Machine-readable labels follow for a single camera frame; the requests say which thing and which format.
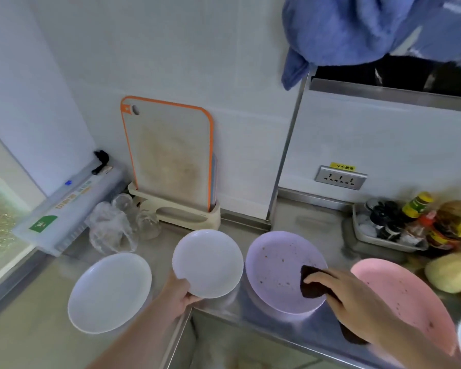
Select yellow-capped green-label bottle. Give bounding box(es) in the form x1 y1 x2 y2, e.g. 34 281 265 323
401 191 435 221

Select dark brown scouring pad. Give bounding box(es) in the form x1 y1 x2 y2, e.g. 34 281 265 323
300 265 370 345

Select black clip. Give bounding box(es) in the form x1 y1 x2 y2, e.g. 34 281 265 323
91 150 111 176

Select yellow sponge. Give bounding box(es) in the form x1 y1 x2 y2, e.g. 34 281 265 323
424 252 461 294

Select small white plate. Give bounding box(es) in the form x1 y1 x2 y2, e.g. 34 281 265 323
172 229 244 299

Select person's right hand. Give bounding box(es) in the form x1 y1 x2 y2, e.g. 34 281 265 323
303 268 399 344

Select large white plate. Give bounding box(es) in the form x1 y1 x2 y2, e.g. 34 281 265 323
68 253 153 335

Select pink plate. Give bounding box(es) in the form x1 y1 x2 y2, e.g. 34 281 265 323
350 258 458 358

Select cream cutting board holder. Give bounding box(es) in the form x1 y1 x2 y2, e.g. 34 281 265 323
128 183 221 231

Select orange-rimmed cutting board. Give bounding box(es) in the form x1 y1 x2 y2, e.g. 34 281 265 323
121 96 215 212

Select frosted window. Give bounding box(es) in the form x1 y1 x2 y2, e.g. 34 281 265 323
0 123 48 304

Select clear plastic bag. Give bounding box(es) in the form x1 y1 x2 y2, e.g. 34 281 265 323
85 201 139 255

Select thin blue cutting board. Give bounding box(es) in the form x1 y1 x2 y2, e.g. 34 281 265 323
211 153 218 206

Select red-capped sauce bottle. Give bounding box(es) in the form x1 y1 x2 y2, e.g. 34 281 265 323
401 211 438 246

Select white cling film box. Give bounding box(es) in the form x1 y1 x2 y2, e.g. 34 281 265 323
12 165 128 257

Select metal condiment tray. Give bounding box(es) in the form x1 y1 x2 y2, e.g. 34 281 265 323
351 203 429 253

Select blue towel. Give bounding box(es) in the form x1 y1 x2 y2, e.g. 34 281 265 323
281 0 456 91

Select large cooking oil bottle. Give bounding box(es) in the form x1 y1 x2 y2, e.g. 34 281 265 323
426 198 461 251

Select silver wall socket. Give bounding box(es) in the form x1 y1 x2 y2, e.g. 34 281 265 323
315 165 368 191

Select metal-edged wall niche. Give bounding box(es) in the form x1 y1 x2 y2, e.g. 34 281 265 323
267 54 461 223

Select purple plate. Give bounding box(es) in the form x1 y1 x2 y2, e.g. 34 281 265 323
245 231 329 315

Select person's left hand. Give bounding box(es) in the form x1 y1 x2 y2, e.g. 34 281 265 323
155 271 204 324

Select clear drinking glass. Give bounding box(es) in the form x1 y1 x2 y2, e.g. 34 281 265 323
111 193 136 219
136 208 162 240

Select stainless steel sink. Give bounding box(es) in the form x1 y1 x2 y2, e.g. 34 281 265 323
169 305 392 369

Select person's right forearm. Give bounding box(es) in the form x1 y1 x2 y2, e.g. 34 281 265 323
373 321 461 369

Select group of black-lidded spice jars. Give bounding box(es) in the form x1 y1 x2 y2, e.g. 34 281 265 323
365 199 408 242

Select person's left forearm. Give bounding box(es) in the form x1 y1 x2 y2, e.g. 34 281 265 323
88 300 182 369

